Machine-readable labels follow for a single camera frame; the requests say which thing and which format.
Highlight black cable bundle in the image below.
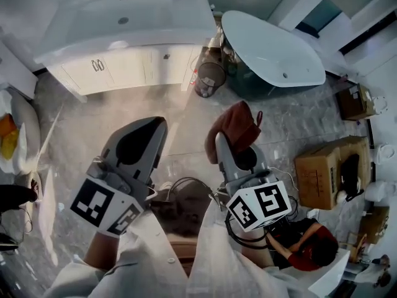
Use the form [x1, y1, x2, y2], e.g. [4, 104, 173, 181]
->
[166, 176, 215, 202]

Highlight person's right forearm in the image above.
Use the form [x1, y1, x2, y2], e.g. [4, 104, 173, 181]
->
[241, 228, 276, 269]

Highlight person's left forearm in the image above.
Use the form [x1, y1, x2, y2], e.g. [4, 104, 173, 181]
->
[83, 230, 122, 271]

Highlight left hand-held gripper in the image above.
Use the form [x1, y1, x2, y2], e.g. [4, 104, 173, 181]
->
[70, 115, 169, 236]

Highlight white panel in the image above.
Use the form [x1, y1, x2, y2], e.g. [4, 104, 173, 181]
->
[306, 249, 352, 298]

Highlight white toilet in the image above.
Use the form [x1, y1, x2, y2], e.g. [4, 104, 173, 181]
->
[0, 88, 42, 175]

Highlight person's white coat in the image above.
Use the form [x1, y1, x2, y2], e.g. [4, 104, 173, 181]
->
[43, 197, 311, 298]

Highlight black bag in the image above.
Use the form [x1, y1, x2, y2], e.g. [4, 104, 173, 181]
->
[339, 153, 365, 202]

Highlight white sink vanity cabinet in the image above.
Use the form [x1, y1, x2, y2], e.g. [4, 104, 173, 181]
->
[33, 0, 218, 96]

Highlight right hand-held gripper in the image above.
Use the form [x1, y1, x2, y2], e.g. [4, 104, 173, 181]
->
[215, 131, 293, 232]

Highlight orange plastic bag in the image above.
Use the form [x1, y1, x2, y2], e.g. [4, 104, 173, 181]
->
[0, 112, 20, 161]

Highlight black mesh wastebasket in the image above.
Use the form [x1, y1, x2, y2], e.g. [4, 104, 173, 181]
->
[194, 61, 227, 99]

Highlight red-brown cloth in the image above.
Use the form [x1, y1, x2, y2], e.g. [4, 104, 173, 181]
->
[206, 100, 264, 164]

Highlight dark brown cardboard box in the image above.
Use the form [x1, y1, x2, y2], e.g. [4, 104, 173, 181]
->
[336, 83, 378, 122]

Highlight white bathtub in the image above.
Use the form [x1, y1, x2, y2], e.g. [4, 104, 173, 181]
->
[220, 10, 327, 98]

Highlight large cardboard box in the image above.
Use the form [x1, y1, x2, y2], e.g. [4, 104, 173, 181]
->
[293, 135, 372, 211]

